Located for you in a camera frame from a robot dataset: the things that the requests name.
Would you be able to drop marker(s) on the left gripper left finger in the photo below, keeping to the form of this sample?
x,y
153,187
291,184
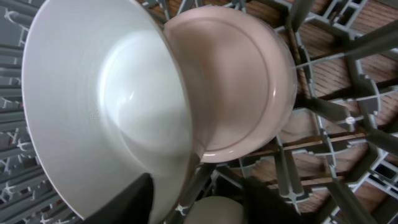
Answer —
x,y
132,206

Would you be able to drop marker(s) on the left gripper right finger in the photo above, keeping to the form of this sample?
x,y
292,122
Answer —
x,y
263,206

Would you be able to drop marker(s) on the white paper cup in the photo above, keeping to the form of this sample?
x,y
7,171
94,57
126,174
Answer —
x,y
216,210

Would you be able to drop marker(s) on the grey metal saucer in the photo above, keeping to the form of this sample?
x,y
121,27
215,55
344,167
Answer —
x,y
105,102

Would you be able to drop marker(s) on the small pink bowl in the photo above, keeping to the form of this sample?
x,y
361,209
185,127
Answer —
x,y
247,76

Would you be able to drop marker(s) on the grey plastic dish rack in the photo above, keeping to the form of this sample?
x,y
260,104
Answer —
x,y
336,155

